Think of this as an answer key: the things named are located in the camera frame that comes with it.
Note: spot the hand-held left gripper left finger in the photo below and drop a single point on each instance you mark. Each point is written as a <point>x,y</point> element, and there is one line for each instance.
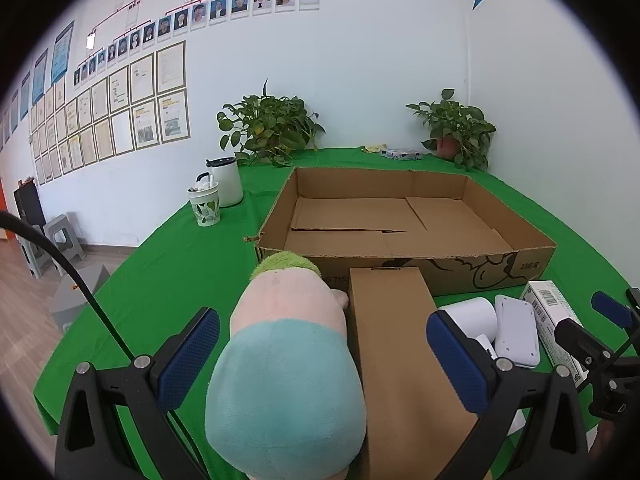
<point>190,355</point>

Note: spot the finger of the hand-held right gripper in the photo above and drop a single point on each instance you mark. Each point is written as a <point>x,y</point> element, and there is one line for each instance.
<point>611,309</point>
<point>580,340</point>

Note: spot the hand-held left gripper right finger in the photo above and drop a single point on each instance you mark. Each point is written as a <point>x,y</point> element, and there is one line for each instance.
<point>455,360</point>

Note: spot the small brown cardboard box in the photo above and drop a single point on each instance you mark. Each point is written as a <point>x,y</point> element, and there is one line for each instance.
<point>400,360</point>

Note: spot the pink and teal plush toy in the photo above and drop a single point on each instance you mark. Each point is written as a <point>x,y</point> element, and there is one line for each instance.
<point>285,385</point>

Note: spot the large cardboard box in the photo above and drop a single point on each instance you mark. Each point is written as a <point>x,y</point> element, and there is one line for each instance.
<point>350,255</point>

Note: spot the white printed carton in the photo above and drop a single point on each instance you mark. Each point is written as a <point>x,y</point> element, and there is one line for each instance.
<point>547,300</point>

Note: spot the white flat plastic device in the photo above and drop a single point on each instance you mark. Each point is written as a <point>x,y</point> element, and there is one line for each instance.
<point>517,330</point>

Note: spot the grey plastic stool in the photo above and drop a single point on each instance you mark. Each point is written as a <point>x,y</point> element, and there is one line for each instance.
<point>32,257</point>
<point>62,240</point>
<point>75,300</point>

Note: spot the white cup with leaf print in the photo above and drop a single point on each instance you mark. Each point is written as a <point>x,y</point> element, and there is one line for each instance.
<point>205,210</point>

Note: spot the white kettle with black lid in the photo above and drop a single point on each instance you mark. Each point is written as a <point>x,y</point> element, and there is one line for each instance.
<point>227,185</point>

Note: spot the patterned tissue packet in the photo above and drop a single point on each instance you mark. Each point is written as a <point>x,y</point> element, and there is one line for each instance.
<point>400,153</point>

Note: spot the black cabinet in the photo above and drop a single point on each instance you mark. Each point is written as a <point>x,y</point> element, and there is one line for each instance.
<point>29,205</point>

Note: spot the yellow cloth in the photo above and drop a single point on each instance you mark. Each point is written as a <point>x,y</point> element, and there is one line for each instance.
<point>374,149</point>

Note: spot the potted plant in terracotta pot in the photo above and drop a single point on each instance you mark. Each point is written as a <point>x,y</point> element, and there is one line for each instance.
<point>450,127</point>

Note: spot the large leafy potted plant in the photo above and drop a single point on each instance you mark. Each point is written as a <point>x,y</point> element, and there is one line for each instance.
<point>270,125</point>

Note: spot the group of framed wall certificates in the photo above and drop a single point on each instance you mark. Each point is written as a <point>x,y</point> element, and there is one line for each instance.
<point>125,105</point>

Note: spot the blue wall poster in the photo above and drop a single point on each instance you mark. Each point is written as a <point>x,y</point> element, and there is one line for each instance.
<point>40,77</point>
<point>61,52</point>

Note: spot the row of wall portrait photos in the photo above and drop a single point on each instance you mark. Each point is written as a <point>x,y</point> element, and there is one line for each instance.
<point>200,15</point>

